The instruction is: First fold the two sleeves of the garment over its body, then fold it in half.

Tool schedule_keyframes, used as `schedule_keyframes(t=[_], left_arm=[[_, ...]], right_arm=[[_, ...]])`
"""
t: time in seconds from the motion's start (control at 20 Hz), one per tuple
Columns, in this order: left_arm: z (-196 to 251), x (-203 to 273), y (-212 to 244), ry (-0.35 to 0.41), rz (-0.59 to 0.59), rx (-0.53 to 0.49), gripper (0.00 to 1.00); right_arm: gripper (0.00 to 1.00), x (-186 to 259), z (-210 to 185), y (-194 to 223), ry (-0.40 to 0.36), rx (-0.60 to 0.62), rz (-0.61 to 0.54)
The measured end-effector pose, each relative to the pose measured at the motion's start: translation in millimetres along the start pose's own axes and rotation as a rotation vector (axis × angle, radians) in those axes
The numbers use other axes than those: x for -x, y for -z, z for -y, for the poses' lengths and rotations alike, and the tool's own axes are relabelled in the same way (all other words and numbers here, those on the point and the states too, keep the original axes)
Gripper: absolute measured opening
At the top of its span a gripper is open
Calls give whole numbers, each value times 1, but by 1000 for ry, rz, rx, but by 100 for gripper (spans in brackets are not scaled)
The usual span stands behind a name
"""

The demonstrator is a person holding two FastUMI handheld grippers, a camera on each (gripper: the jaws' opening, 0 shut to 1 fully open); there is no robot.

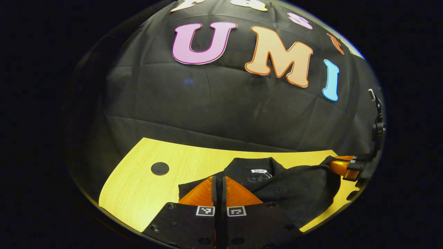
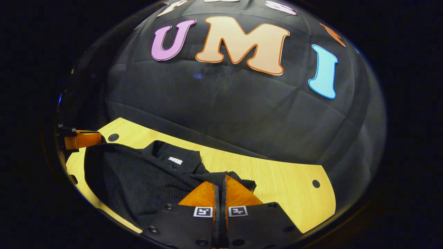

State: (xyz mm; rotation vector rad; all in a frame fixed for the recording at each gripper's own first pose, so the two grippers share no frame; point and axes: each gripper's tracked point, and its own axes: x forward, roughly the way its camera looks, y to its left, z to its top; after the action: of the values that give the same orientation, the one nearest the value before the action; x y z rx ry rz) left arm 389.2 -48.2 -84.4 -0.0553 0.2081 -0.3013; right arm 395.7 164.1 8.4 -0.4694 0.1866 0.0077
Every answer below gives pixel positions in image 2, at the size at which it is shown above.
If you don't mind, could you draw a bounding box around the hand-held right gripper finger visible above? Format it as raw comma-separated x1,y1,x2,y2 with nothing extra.
141,180,219,249
221,174,304,249

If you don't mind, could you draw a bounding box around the black jacket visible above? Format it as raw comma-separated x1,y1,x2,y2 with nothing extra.
83,140,258,229

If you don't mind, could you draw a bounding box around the black backdrop cloth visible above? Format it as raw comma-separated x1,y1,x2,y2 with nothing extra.
57,0,387,208

